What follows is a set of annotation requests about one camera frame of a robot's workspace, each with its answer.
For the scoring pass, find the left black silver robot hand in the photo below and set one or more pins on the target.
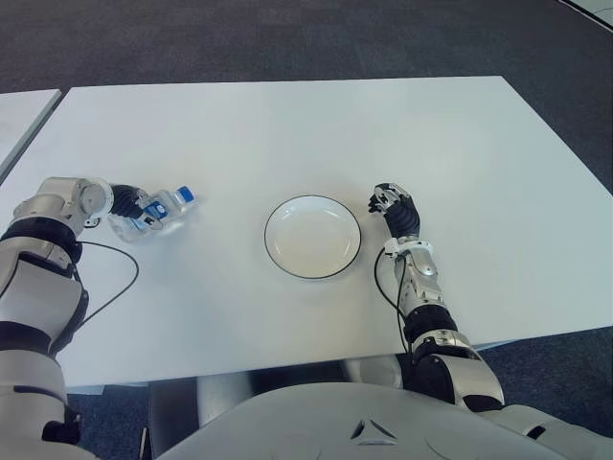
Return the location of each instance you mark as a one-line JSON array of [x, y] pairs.
[[123, 201]]

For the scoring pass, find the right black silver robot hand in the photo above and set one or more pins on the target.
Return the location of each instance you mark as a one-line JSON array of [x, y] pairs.
[[404, 218]]

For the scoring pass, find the clear water bottle blue cap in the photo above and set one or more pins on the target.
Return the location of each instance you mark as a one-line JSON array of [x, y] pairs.
[[173, 201]]

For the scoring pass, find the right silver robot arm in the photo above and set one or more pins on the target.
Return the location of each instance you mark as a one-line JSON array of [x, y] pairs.
[[424, 282]]

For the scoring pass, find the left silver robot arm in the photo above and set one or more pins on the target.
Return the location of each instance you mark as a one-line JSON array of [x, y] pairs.
[[38, 287]]

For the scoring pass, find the white plate black rim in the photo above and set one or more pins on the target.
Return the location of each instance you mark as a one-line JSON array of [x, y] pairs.
[[312, 237]]

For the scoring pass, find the white neighbouring table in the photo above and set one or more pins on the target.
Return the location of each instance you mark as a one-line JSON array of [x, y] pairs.
[[19, 120]]

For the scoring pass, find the right grey robot leg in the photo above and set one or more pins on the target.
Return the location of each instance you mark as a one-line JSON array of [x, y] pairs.
[[376, 371]]

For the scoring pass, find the grey robot leg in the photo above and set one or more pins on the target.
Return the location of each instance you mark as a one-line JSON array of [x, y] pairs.
[[376, 371], [222, 397]]

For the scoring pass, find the grey robot torso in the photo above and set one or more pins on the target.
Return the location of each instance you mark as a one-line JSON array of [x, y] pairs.
[[335, 421]]

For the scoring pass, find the left grey robot leg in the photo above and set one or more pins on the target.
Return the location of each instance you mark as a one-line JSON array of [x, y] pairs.
[[222, 397]]

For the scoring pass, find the white furniture edge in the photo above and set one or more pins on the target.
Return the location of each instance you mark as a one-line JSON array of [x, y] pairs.
[[594, 6]]

